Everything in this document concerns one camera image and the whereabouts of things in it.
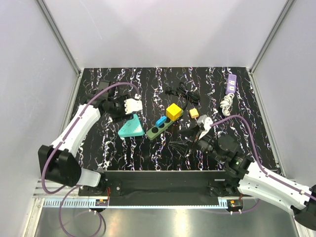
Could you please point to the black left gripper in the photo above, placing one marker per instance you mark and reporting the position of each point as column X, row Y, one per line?
column 123, row 112

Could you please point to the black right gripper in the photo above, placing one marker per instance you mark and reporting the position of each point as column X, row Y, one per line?
column 182, row 146

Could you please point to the teal triangular power strip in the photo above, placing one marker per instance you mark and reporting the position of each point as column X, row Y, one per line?
column 131, row 128

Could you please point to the green power strip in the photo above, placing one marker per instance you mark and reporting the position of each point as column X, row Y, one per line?
column 154, row 132

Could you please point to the yellow cube plug adapter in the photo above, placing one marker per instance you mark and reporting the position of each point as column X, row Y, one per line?
column 173, row 112

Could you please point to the light blue plug adapter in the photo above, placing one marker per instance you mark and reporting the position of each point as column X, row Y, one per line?
column 160, row 121

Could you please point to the purple power strip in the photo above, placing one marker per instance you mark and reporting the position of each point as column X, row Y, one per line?
column 231, row 84

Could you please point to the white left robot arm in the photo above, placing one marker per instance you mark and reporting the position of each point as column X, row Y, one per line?
column 58, row 165

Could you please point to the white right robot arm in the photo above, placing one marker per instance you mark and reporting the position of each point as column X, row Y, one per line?
column 248, row 177

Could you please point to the small orange plug adapter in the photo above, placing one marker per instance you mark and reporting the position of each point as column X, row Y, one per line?
column 194, row 113

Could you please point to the black marbled table mat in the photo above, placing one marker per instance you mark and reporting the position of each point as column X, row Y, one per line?
column 103, row 148

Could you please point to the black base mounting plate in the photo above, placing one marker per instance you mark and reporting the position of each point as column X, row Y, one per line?
column 168, row 188

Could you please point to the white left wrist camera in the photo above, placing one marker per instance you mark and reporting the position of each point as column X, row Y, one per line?
column 132, row 105

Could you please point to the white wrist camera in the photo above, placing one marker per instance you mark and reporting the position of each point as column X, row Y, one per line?
column 132, row 105
column 204, row 122

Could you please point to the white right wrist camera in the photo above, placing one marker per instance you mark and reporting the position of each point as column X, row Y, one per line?
column 204, row 122

